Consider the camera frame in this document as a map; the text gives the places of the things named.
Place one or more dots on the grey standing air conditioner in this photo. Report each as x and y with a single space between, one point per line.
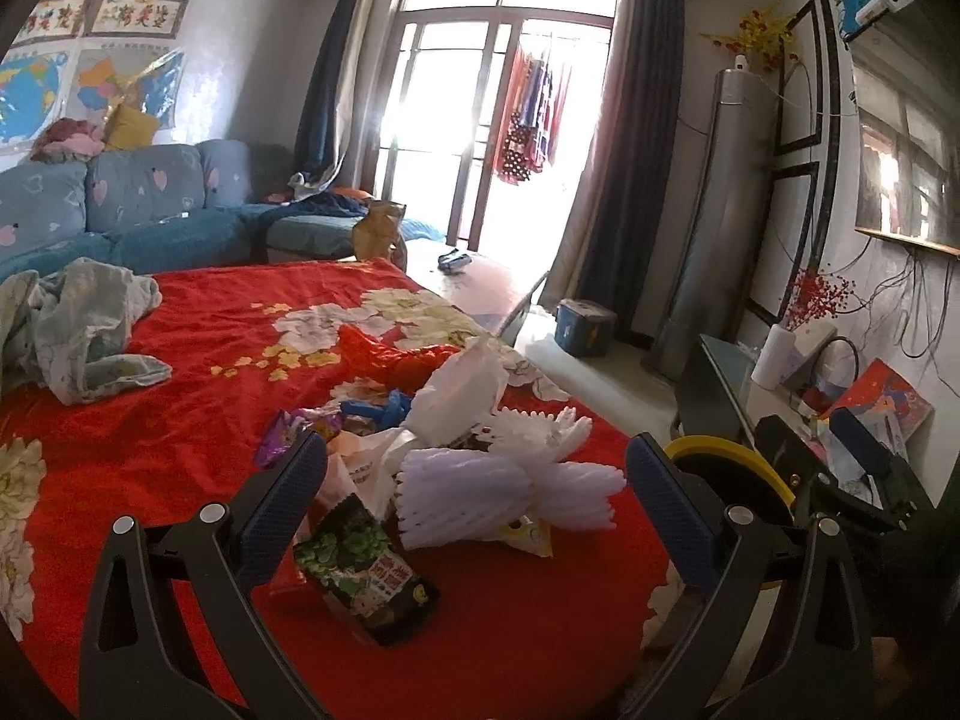
731 201

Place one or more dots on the glass top tv console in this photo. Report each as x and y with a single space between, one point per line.
716 396

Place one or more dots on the red berry branch decoration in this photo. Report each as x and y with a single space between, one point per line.
814 295

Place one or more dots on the red floral blanket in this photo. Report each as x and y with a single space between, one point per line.
513 635

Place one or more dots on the yellow rimmed trash bin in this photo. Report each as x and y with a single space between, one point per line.
738 475

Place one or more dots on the blue storage bucket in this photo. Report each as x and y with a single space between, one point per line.
583 328

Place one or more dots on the purple snack wrapper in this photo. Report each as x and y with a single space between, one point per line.
286 427

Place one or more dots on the hanging laundry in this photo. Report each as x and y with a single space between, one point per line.
531 121

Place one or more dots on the wall mounted television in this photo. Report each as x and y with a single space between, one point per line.
906 93

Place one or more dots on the white paper towel roll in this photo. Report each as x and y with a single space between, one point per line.
774 356

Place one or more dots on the green snack wrapper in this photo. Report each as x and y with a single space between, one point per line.
353 558

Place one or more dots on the dark coffee table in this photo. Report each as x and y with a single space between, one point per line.
497 294

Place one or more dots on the pink clothes pile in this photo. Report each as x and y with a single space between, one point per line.
68 140

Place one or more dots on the crumpled grey green cloth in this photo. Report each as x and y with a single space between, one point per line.
69 331

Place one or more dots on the yellow cushion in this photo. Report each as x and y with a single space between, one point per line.
129 128

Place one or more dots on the china map poster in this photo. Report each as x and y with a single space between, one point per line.
146 78

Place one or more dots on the dark right curtain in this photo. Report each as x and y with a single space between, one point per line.
637 143

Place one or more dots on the world map poster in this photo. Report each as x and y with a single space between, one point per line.
29 92

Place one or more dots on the white paper bag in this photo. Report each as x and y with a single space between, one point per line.
459 394

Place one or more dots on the small toy on table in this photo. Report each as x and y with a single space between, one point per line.
453 261

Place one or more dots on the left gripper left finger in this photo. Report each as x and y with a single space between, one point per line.
137 659

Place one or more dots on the white yellow plastic bag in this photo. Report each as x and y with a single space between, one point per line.
367 465

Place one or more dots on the blue sectional sofa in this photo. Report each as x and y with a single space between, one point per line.
170 208

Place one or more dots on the red picture book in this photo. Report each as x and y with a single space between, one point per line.
880 389

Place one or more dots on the white foam fruit net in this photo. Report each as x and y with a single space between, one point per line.
526 474

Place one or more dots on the blue plastic bag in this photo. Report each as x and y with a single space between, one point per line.
391 414

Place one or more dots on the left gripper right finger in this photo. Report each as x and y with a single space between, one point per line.
815 658

